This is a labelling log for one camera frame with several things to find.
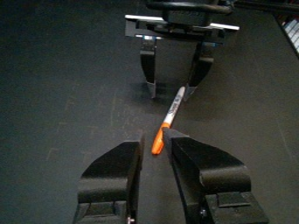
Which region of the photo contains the grey marker pen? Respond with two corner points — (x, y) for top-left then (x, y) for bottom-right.
(151, 86), (187, 156)

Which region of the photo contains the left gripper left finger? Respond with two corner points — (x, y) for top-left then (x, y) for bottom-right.
(72, 132), (146, 224)

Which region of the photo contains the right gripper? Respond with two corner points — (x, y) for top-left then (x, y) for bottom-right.
(124, 8), (240, 102)

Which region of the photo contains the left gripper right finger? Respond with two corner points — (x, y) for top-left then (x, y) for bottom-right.
(163, 127), (270, 224)

